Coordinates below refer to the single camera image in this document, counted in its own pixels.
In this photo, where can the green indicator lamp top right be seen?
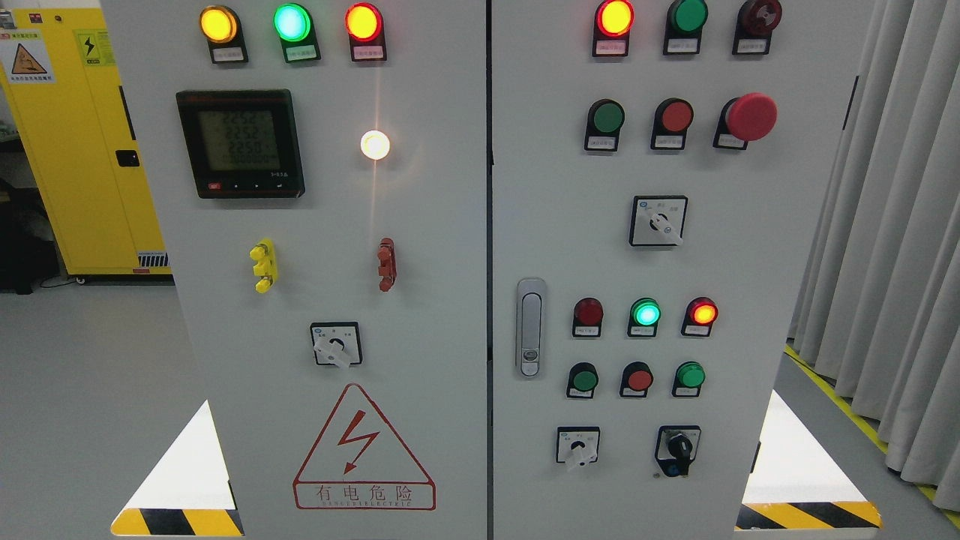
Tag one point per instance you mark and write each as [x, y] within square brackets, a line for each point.
[683, 27]

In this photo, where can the grey electrical control cabinet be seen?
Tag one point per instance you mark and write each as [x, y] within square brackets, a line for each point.
[487, 183]

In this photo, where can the silver cabinet door handle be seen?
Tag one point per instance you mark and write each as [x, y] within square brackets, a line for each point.
[529, 298]

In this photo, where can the green push button upper row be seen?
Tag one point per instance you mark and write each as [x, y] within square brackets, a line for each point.
[603, 124]

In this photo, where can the hazard striped cabinet foot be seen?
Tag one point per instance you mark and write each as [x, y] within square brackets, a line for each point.
[797, 491]
[188, 492]

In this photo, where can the red electric hazard warning sticker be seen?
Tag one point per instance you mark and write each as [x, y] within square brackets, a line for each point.
[359, 462]

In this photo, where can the red terminal connector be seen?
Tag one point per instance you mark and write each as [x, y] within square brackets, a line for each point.
[387, 269]

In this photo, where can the red indicator lamp top right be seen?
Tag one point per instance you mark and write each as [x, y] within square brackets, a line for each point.
[613, 21]

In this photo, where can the green indicator lamp middle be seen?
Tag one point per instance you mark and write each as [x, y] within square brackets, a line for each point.
[643, 318]

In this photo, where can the green start push button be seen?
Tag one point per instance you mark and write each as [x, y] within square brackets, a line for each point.
[582, 381]

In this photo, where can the green push button lower right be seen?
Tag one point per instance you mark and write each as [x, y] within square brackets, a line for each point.
[689, 379]

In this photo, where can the yellow terminal connector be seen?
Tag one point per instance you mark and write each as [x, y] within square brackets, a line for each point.
[265, 266]

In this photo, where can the white lit indicator lamp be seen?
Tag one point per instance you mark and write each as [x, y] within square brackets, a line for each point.
[375, 145]

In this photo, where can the green indicator lamp top left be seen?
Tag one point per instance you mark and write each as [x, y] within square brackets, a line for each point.
[295, 28]

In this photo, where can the dark red buzzer top right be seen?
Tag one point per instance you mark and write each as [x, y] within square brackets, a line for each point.
[754, 26]

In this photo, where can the green indicator lamp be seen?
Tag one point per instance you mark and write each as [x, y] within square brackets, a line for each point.
[295, 28]
[683, 27]
[643, 318]

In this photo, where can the yellow safety storage cabinet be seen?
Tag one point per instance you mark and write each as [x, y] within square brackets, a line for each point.
[60, 75]

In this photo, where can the red indicator lamp middle left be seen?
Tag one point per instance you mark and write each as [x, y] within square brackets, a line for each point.
[588, 315]

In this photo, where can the black digital power meter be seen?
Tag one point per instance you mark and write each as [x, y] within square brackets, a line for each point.
[242, 144]

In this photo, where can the red indicator lamp top left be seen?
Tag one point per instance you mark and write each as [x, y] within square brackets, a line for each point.
[366, 32]

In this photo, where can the left hazard striped cabinet foot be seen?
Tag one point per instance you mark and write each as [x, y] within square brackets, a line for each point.
[188, 492]

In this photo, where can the red mushroom emergency stop button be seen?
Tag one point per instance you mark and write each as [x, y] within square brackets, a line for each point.
[745, 119]

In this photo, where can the left door rotary selector switch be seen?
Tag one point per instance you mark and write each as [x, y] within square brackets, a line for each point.
[336, 344]

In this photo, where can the yellow indicator lamp top left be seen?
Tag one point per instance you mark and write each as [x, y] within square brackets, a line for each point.
[223, 31]

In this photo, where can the red indicator lamp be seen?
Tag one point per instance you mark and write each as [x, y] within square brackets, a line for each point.
[366, 32]
[700, 315]
[588, 315]
[613, 21]

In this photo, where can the red indicator lamp middle right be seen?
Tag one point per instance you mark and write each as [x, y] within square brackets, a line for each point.
[700, 315]

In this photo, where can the red push button upper row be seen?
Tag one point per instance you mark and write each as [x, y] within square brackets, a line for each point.
[672, 119]

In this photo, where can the lower white rotary selector switch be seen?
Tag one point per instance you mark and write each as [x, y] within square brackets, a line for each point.
[577, 446]

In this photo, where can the black knob selector switch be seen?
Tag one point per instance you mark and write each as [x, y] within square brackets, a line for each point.
[676, 449]

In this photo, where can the red stop push button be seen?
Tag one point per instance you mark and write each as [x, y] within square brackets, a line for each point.
[636, 380]

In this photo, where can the upper right rotary selector switch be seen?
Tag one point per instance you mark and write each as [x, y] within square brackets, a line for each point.
[657, 221]

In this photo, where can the grey curtain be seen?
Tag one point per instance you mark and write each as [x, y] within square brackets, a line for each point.
[879, 305]

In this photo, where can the right hazard striped cabinet foot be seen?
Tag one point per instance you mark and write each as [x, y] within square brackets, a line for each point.
[797, 491]

